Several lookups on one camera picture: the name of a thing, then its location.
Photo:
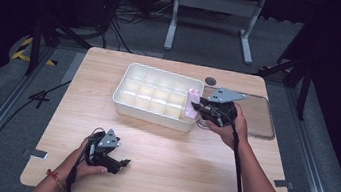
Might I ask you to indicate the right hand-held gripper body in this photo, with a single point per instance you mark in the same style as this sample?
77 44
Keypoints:
222 110

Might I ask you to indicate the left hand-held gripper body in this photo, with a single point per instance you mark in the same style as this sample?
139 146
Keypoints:
99 156

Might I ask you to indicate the pink socks pair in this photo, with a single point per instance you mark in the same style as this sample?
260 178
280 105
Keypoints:
194 95

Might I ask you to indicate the white compartment storage box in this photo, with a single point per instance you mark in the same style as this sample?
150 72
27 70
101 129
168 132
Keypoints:
129 110

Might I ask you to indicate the person's left hand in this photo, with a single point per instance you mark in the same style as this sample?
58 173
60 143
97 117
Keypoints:
87 171

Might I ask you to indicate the person's right hand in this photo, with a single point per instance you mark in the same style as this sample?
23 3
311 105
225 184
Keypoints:
237 132

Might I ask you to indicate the black round table grommet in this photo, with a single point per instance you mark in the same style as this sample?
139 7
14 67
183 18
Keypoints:
210 80

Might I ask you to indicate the grey tape piece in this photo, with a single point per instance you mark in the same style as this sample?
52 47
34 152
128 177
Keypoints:
283 184
38 154

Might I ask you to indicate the black metal stand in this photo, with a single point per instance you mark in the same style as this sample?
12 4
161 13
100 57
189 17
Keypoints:
303 91
34 50

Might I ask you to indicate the yellow black hazard tape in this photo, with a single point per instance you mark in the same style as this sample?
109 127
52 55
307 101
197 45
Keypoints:
19 54

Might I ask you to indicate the white metal table frame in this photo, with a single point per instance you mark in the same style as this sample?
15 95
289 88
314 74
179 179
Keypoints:
218 3

